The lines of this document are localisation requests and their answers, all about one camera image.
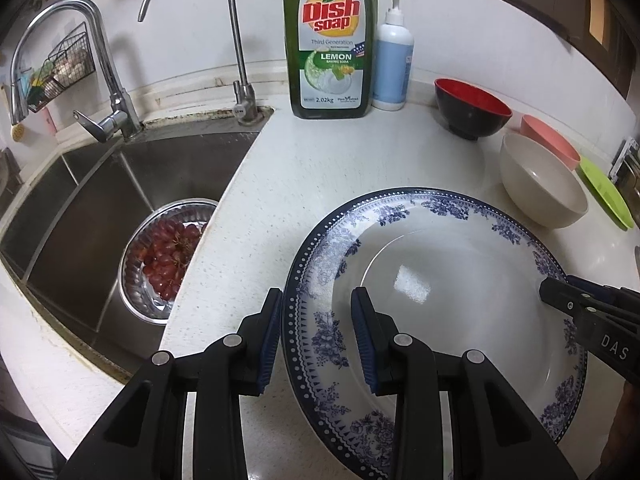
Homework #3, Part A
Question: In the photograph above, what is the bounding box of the cream white bowl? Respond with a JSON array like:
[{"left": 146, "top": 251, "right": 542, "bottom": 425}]
[{"left": 499, "top": 133, "right": 589, "bottom": 230}]

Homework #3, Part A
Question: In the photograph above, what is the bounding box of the large blue floral plate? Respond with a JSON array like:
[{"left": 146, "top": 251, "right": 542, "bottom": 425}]
[{"left": 282, "top": 188, "right": 588, "bottom": 479}]

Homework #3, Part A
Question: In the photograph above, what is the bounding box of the steel kitchen sink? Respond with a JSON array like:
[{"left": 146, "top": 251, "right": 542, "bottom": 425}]
[{"left": 1, "top": 113, "right": 266, "bottom": 382}]

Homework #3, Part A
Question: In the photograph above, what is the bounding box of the person's right hand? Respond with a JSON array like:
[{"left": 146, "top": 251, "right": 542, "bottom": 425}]
[{"left": 596, "top": 382, "right": 639, "bottom": 479}]

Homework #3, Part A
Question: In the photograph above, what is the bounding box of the green plate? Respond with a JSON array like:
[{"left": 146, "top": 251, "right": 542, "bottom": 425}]
[{"left": 578, "top": 156, "right": 634, "bottom": 229}]

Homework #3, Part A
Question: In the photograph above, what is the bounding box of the white pot rack shelf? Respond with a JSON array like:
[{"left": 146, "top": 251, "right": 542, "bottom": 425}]
[{"left": 608, "top": 136, "right": 639, "bottom": 183}]

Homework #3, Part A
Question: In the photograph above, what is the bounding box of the steel bowl of grapes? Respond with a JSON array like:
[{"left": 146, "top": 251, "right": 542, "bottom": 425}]
[{"left": 118, "top": 198, "right": 217, "bottom": 325}]

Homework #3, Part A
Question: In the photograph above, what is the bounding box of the pink bowl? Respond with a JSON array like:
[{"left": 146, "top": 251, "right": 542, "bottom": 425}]
[{"left": 520, "top": 114, "right": 580, "bottom": 170}]

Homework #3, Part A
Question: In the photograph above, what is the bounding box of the red and black bowl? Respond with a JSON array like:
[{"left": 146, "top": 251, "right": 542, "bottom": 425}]
[{"left": 434, "top": 78, "right": 513, "bottom": 141}]

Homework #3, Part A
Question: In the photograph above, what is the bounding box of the steel mixer tap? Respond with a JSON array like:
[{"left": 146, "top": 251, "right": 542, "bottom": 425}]
[{"left": 9, "top": 0, "right": 142, "bottom": 143}]

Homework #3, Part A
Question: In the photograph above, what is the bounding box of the white blue pump bottle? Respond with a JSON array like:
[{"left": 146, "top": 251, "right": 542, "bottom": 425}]
[{"left": 372, "top": 0, "right": 414, "bottom": 112}]

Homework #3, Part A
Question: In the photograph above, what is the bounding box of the tall curved steel faucet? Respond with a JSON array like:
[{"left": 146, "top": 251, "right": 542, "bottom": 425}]
[{"left": 137, "top": 0, "right": 259, "bottom": 125}]

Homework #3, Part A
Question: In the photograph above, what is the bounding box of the green dish soap bottle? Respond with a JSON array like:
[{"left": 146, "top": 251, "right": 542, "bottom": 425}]
[{"left": 283, "top": 0, "right": 378, "bottom": 119}]

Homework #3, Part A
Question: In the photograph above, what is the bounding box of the wire sponge basket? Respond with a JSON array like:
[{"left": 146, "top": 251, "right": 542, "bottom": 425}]
[{"left": 23, "top": 23, "right": 96, "bottom": 113}]

